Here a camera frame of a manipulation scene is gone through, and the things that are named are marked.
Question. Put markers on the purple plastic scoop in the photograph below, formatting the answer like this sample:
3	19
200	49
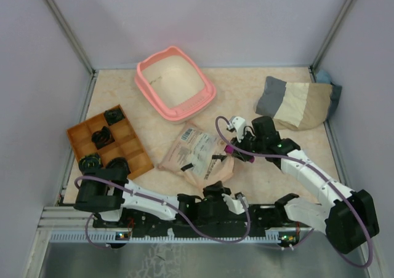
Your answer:
229	150

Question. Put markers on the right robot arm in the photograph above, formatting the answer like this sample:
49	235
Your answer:
346	217

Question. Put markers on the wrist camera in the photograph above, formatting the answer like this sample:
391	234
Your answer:
237	204
237	124

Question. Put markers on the black part in tray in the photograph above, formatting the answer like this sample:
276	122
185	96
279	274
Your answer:
113	116

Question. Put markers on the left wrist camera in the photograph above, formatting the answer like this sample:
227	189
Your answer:
237	204

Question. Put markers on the orange compartment tray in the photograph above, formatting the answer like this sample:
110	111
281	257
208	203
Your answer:
117	144

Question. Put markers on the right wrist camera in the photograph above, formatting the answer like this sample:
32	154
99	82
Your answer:
237	124

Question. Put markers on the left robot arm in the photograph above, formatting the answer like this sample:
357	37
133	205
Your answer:
107	193

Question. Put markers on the pink litter box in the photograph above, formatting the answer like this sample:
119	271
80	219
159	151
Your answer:
174	85

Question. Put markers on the beige cat litter bag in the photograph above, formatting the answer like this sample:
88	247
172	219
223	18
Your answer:
198	157

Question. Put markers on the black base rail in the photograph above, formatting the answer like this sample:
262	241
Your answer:
222	225

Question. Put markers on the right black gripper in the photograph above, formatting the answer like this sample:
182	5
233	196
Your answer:
235	141

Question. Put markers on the black part front tray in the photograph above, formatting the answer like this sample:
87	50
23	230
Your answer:
91	161

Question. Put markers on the blue cloth in corner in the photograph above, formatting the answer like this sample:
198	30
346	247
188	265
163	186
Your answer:
323	77

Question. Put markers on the grey beige folded cloth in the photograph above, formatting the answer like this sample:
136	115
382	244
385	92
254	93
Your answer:
298	106

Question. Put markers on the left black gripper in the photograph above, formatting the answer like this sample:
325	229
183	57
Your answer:
217	187

